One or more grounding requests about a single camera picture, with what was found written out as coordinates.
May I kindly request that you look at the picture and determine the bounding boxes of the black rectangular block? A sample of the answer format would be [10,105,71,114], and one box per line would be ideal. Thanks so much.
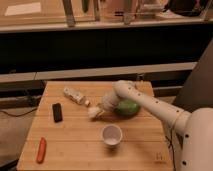
[52,103,63,122]

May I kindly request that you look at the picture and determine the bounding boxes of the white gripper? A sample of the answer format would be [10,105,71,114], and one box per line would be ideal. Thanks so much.
[101,91,120,111]

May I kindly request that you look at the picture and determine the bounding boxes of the black floor cable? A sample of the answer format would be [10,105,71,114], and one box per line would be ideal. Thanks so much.
[0,105,38,118]

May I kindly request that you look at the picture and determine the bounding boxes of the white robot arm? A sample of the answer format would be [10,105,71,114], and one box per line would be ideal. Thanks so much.
[101,80,213,171]

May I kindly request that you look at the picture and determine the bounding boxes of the green ceramic bowl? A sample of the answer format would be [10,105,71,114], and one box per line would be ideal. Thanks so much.
[114,99,140,117]

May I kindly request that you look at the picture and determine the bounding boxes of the white sponge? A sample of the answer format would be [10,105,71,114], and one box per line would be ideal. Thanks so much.
[88,107,103,119]

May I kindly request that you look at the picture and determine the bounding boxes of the white paper cup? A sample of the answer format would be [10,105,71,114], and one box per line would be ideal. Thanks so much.
[101,124,123,148]

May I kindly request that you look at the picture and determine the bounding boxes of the orange carrot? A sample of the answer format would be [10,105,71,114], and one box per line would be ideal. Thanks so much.
[36,137,46,163]

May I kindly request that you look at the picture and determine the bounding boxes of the black cable beside table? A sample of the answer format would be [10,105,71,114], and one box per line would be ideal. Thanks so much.
[165,124,177,171]

